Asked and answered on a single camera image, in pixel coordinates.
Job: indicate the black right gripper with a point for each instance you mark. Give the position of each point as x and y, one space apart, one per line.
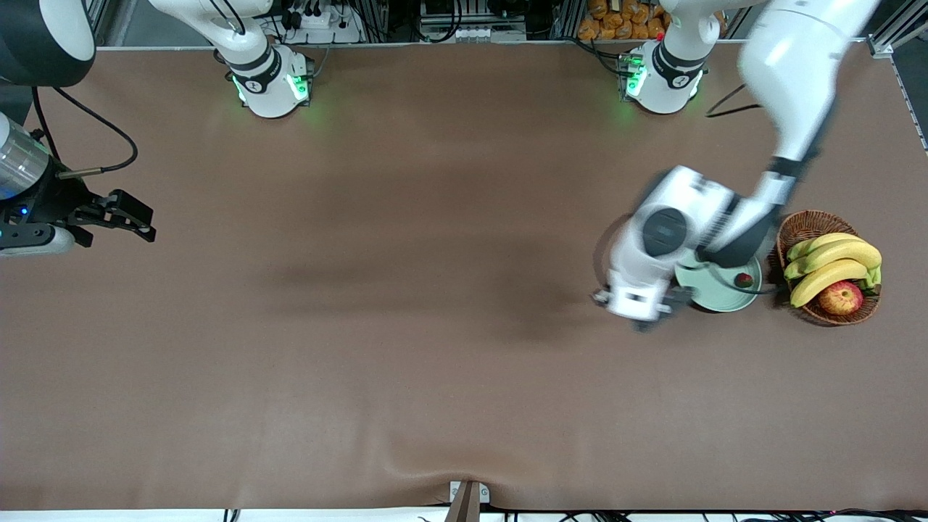
49 201

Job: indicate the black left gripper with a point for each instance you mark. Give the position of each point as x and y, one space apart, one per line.
681 298

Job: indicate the red strawberry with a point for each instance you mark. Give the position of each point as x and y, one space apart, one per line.
743 280

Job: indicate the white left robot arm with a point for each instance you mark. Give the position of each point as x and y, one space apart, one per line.
790 65

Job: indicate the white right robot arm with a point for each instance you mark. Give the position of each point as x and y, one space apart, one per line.
272 87

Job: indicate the pale green round plate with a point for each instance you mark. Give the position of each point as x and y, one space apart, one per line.
714 293

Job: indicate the yellow banana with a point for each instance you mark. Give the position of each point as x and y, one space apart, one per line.
819 281
848 254
792 270
823 241

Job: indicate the brown wicker basket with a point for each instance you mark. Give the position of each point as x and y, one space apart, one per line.
805 225

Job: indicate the red yellow apple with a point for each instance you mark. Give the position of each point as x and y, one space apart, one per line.
841 297

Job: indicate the brown table mat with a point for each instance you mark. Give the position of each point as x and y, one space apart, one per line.
464 362

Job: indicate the black base connector box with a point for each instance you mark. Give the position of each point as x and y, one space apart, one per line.
310 72
625 72

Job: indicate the pile of orange buns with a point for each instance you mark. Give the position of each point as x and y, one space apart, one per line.
616 25

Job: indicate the white power strip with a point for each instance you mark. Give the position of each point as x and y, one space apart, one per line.
319 22

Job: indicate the brown bar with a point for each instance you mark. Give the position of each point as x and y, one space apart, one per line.
465 507

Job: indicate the grey metal clamp bracket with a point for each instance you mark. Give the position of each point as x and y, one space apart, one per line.
484 493

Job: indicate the aluminium frame profile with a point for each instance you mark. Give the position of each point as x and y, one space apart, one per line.
899 25

